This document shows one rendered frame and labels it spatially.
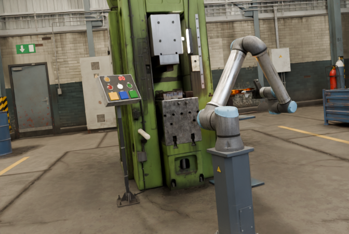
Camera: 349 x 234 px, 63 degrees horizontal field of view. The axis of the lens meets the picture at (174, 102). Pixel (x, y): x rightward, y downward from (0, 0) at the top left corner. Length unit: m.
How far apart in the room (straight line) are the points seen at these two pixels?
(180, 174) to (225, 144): 1.22
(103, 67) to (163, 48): 5.43
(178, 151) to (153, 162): 0.32
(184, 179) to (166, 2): 1.84
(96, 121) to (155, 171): 5.34
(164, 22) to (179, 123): 1.02
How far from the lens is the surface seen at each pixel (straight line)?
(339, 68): 9.69
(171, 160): 2.92
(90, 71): 8.29
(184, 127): 2.89
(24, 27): 9.69
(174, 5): 3.19
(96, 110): 8.26
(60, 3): 9.58
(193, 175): 3.02
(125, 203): 2.85
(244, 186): 1.94
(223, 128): 1.84
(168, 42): 2.94
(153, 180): 3.13
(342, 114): 6.16
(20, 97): 9.43
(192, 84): 3.11
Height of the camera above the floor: 1.03
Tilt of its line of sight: 3 degrees down
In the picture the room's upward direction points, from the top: 6 degrees counter-clockwise
